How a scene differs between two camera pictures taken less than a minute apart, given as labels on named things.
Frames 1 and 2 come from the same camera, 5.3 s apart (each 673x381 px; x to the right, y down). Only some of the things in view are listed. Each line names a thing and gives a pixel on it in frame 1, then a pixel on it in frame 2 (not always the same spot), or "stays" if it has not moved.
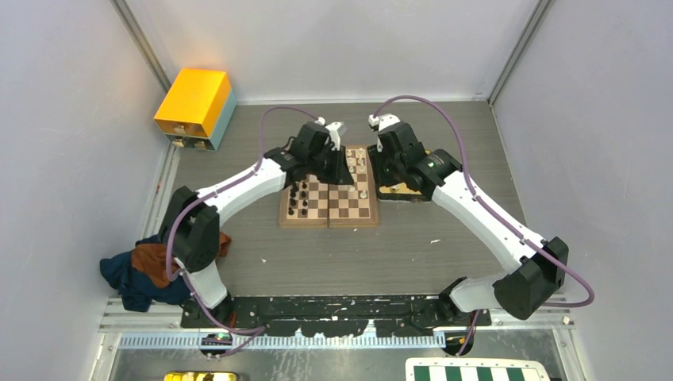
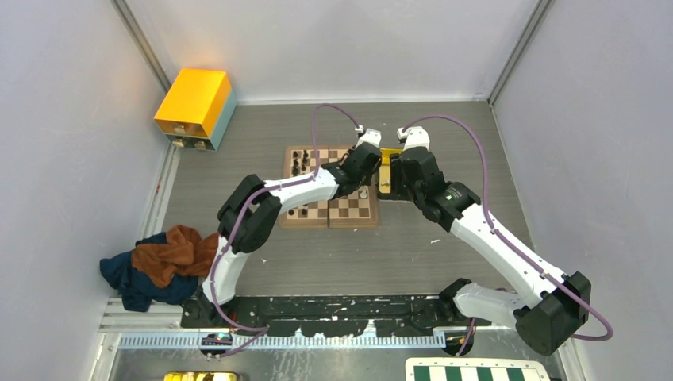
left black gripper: [340, 174] -> [368, 181]
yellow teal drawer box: [197, 109] stays
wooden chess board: [312, 203] stays
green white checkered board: [475, 369] stays
